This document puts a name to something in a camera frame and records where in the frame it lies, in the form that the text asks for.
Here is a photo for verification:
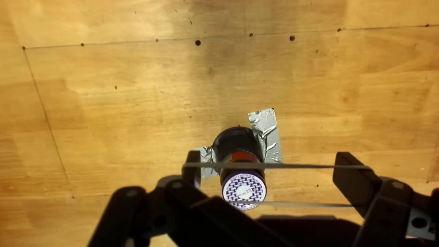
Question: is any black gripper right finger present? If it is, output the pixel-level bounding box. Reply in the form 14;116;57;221
332;151;439;247

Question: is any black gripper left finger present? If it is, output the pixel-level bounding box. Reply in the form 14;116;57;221
87;149;294;247

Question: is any grey rubber band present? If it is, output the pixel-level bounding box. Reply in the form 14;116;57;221
183;160;373;210

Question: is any dark jar with patterned lid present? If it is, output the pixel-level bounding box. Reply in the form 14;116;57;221
212;126;269;213

